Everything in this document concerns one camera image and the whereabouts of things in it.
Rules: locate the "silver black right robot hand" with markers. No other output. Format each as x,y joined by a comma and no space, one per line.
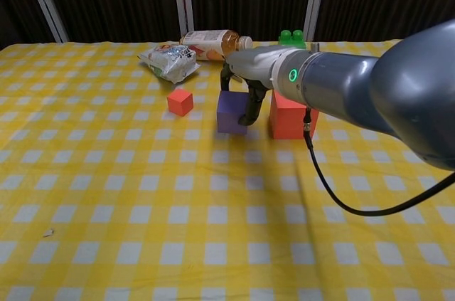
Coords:
254,62

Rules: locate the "purple foam cube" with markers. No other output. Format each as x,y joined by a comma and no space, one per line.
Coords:
229,116

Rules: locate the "small red foam cube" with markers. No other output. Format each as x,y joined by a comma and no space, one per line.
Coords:
179,101

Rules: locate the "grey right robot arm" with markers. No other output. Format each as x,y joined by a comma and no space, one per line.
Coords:
391,84

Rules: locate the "green toy building brick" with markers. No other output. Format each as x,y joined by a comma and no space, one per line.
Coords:
291,37

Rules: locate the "amber tea plastic bottle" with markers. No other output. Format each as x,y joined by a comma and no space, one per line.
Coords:
209,40

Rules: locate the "large red foam cube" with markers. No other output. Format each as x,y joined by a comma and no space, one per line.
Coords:
284,119

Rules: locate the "white crinkled snack bag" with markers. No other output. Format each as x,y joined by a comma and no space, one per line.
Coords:
167,62

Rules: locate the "yellow white checkered tablecloth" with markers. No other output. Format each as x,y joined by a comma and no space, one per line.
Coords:
106,190

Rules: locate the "small paper scrap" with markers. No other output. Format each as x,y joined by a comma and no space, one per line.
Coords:
48,232

